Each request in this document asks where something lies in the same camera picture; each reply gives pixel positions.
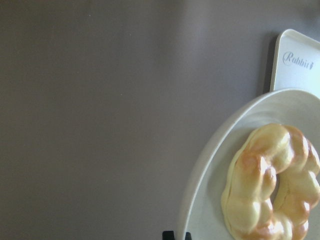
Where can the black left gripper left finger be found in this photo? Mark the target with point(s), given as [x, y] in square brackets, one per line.
[168, 235]

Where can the white round plate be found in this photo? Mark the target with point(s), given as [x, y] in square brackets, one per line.
[201, 213]

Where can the white rectangular tray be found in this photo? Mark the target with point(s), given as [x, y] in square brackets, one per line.
[296, 63]

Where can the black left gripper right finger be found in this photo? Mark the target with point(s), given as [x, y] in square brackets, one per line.
[188, 236]

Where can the yellow twisted donut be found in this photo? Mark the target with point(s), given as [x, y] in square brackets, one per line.
[271, 185]

